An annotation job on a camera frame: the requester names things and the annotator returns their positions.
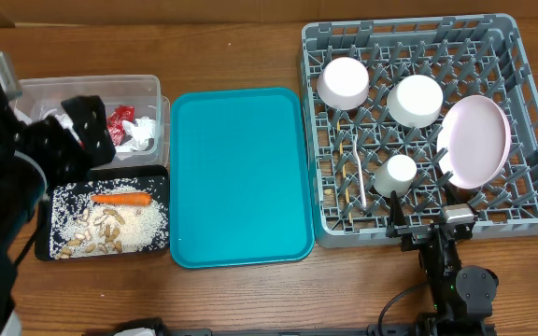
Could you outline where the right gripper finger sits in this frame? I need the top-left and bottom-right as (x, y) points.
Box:
(443, 183), (467, 206)
(388, 190), (407, 231)

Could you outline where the red snack wrapper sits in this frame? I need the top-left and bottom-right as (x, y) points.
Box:
(106, 105), (135, 146)

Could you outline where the white cup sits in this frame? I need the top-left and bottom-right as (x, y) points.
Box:
(374, 154), (418, 198)

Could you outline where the white tissue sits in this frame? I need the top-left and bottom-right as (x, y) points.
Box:
(115, 117), (157, 153)

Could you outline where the white round plate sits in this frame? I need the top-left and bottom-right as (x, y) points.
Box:
(436, 95), (511, 189)

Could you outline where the peanut shells and rice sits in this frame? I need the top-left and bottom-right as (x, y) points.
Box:
(53, 184), (169, 259)

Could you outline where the orange carrot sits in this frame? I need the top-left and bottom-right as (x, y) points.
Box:
(91, 192), (152, 206)

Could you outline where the white plastic fork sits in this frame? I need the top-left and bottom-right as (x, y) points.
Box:
(352, 134), (367, 209)

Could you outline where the small white bowl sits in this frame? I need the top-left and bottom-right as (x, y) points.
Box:
(387, 75), (444, 128)

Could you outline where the wooden chopstick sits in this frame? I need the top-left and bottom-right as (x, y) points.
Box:
(336, 121), (353, 231)

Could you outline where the pink bowl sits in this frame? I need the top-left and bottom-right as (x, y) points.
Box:
(317, 57), (369, 110)

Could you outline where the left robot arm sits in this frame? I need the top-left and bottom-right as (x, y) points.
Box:
(0, 51), (115, 335)

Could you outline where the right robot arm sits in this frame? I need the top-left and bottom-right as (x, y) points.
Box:
(377, 186), (499, 336)

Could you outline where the grey dishwasher rack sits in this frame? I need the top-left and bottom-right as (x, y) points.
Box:
(300, 14), (538, 248)

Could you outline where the clear plastic bin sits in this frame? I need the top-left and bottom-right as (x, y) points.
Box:
(11, 75), (170, 169)

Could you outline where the black tray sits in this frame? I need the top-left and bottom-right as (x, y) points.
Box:
(35, 165), (170, 261)

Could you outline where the teal serving tray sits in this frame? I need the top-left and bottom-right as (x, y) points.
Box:
(169, 87), (315, 269)

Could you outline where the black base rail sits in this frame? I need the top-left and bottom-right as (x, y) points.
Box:
(82, 317), (497, 336)

